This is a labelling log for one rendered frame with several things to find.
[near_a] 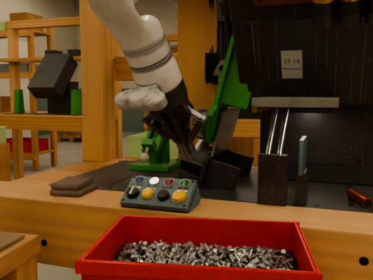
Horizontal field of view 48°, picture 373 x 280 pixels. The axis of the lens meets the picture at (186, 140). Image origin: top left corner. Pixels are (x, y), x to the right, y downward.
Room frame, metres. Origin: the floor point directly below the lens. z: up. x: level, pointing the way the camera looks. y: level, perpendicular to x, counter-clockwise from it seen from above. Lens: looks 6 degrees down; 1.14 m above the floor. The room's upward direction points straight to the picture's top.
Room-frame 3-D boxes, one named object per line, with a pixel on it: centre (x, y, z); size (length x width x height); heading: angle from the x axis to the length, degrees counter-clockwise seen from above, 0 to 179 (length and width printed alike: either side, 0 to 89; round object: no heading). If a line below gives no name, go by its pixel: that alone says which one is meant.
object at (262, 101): (0.98, -0.27, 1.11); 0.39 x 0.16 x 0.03; 161
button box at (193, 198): (0.88, 0.05, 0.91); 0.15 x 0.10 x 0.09; 71
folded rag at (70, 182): (1.00, 0.27, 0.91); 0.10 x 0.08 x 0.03; 168
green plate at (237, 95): (1.07, -0.13, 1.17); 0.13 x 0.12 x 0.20; 71
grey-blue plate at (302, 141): (0.92, -0.26, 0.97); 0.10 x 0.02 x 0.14; 161
